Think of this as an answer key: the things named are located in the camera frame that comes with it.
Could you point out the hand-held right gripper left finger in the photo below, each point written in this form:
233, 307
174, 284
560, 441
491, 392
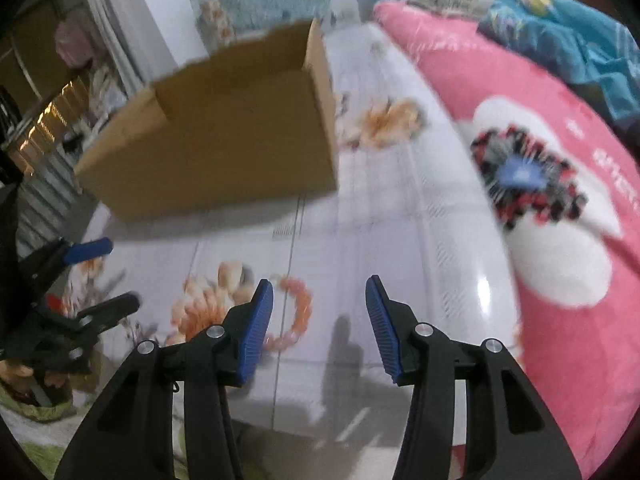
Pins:
255, 330

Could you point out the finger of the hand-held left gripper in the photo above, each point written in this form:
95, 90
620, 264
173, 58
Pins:
115, 306
90, 250

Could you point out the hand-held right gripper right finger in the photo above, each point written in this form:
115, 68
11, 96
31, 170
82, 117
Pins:
382, 330

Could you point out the brown cardboard box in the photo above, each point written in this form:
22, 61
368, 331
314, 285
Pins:
210, 160

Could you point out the metal railing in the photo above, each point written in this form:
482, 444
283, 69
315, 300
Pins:
45, 170

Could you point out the green fluffy cloth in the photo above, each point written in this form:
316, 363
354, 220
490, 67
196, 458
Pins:
30, 460

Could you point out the pink floral blanket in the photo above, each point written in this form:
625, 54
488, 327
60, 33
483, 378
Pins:
550, 335

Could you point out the wooden wardrobe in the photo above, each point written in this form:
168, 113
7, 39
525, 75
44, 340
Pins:
30, 55

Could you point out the pink hanging garment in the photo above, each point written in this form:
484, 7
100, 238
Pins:
75, 42

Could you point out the white curtain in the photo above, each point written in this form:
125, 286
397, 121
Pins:
115, 25

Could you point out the checkered print cloth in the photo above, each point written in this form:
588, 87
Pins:
215, 20

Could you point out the beige lace cloth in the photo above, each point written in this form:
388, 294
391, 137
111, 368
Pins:
445, 2

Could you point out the blue printed blanket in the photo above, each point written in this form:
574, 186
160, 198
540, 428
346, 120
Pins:
565, 40

